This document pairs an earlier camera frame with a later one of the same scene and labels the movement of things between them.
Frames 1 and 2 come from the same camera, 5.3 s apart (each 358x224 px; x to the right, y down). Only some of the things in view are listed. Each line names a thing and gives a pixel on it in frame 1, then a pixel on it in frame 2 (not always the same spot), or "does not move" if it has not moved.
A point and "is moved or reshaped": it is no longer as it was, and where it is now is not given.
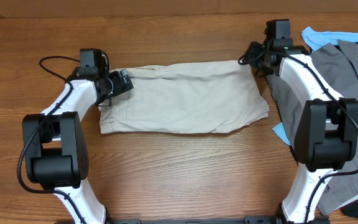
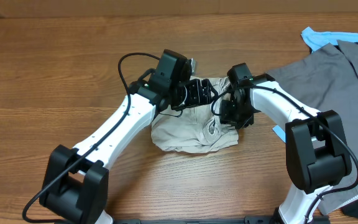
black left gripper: x=120 y=86 -> x=195 y=98
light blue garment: x=315 y=40 does not move
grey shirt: x=351 y=68 does not move
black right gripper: x=252 y=51 -> x=227 y=119
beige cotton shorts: x=197 y=98 is moved or reshaped
